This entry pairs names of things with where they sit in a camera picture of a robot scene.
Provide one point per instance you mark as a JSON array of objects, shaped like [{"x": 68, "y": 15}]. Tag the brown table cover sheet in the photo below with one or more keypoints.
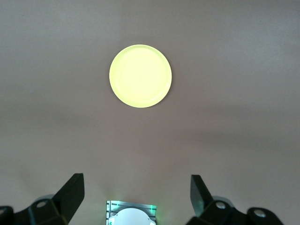
[{"x": 47, "y": 70}]

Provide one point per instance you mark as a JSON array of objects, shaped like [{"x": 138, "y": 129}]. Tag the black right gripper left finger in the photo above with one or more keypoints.
[{"x": 65, "y": 199}]

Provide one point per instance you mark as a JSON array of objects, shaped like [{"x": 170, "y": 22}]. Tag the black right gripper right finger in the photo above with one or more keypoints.
[{"x": 201, "y": 199}]

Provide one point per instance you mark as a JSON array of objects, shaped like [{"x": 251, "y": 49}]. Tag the yellow round plate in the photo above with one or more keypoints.
[{"x": 140, "y": 76}]

